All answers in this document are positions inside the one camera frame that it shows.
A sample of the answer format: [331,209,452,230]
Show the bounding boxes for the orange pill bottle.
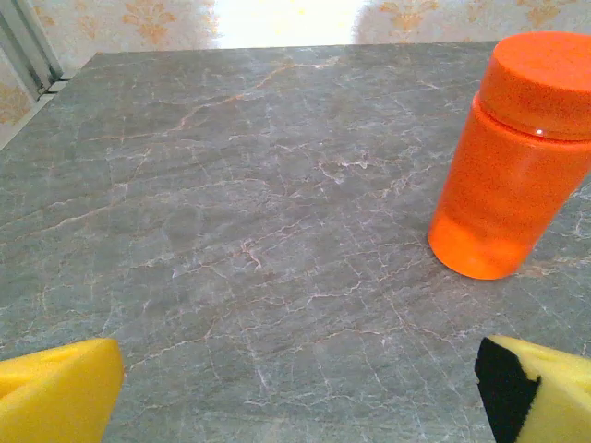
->
[428,31,591,281]

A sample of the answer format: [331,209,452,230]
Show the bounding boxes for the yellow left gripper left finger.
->
[0,337,125,443]

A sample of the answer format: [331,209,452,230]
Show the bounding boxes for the aluminium frame post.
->
[0,0,65,97]

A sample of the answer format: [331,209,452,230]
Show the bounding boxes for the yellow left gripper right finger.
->
[475,335,591,443]

